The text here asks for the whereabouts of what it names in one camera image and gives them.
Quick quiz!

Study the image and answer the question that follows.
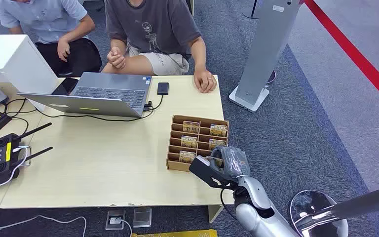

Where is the person's left hand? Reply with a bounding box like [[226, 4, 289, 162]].
[[193, 69, 218, 94], [57, 39, 71, 63]]

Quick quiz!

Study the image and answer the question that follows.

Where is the person's right hand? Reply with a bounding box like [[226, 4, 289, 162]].
[[106, 46, 127, 70]]

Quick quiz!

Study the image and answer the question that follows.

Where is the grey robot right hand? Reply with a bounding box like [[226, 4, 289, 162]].
[[210, 146, 251, 180]]

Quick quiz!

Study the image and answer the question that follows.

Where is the gold printed hotel card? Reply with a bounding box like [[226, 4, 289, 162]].
[[209, 124, 228, 137], [182, 120, 200, 134], [208, 139, 227, 151], [180, 135, 198, 149], [179, 150, 197, 164]]

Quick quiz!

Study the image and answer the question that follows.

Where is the person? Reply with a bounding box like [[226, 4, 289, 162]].
[[102, 0, 218, 94], [0, 0, 103, 78]]

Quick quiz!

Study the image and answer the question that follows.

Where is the cardboard card organizer box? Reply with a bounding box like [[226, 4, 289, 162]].
[[166, 114, 230, 173]]

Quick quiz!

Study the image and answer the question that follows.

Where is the grey open laptop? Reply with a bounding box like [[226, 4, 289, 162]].
[[17, 72, 153, 119]]

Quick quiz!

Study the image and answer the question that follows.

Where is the black smartphone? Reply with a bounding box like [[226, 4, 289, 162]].
[[51, 77, 79, 96]]

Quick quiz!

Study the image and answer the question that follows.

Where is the black external drive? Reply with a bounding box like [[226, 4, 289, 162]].
[[157, 82, 170, 96]]

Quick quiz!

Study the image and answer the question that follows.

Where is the white table leg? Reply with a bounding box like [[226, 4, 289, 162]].
[[208, 205, 225, 224]]

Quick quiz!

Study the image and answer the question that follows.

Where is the white box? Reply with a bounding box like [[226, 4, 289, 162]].
[[0, 34, 59, 112]]

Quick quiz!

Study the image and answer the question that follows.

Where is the grey standing pillar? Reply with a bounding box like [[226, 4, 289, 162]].
[[228, 0, 304, 113]]

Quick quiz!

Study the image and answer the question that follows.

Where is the black stanchion base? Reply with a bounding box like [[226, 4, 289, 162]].
[[241, 0, 263, 20]]

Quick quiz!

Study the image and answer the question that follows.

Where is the chrome stanchion base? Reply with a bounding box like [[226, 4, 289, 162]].
[[289, 190, 349, 237]]

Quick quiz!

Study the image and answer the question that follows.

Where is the yellow floor object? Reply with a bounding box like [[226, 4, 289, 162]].
[[131, 229, 219, 237]]

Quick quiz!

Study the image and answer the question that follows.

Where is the empty floor socket plate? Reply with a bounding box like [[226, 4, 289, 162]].
[[132, 207, 152, 228]]

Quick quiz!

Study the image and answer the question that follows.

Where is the black remote controller with antennas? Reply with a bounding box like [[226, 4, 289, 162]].
[[0, 122, 53, 193]]

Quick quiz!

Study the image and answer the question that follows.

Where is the floor socket with plug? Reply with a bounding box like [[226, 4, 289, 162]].
[[105, 209, 126, 231]]

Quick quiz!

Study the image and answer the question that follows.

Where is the red barrier belt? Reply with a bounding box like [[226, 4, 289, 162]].
[[303, 0, 379, 114]]

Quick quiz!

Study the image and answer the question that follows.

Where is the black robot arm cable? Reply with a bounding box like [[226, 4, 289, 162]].
[[220, 188, 239, 220]]

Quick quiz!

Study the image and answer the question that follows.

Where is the black desk cable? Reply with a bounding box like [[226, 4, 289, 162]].
[[3, 97, 38, 135]]

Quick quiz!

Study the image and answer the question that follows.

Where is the white plug cable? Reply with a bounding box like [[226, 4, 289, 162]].
[[119, 218, 133, 237]]

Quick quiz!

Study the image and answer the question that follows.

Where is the white controller cable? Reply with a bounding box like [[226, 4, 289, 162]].
[[0, 146, 31, 189]]

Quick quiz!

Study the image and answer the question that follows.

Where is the white floor cable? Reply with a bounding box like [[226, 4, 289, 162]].
[[0, 214, 88, 237]]

